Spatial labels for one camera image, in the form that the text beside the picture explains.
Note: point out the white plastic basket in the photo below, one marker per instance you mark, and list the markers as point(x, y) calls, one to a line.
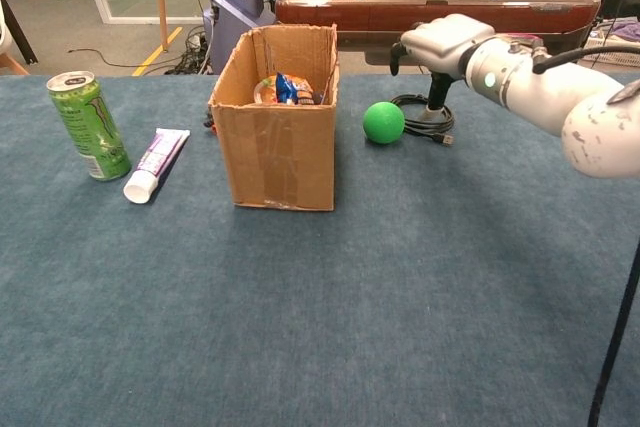
point(595, 42)

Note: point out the blue felt table cover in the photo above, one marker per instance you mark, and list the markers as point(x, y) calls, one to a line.
point(300, 322)

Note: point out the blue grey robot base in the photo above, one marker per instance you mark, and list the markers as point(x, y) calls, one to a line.
point(235, 22)

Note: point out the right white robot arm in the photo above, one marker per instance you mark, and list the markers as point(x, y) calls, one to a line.
point(550, 97)

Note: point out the blue snack packet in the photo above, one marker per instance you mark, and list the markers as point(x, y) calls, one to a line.
point(287, 87)

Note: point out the green energy drink can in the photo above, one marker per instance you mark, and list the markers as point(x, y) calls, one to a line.
point(95, 132)

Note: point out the black slanted pole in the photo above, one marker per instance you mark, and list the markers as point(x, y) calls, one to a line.
point(20, 32)

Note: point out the small red tool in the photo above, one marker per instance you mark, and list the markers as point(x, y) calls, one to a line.
point(214, 129)

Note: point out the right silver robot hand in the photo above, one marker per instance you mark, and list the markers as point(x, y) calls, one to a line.
point(445, 39)

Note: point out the brown mahjong table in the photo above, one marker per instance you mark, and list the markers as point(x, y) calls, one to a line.
point(350, 12)

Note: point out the green foam ball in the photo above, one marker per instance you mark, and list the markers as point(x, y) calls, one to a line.
point(383, 123)

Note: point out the purple white toothpaste tube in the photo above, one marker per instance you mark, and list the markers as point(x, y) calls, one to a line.
point(157, 157)

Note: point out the orange jelly cup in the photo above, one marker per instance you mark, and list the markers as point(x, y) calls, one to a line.
point(265, 92)

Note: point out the purple cloth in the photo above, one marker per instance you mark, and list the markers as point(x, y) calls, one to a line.
point(627, 29)

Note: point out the brown cardboard box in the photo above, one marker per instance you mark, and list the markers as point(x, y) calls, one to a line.
point(280, 157)

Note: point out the white power board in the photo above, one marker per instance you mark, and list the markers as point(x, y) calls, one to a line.
point(195, 41)

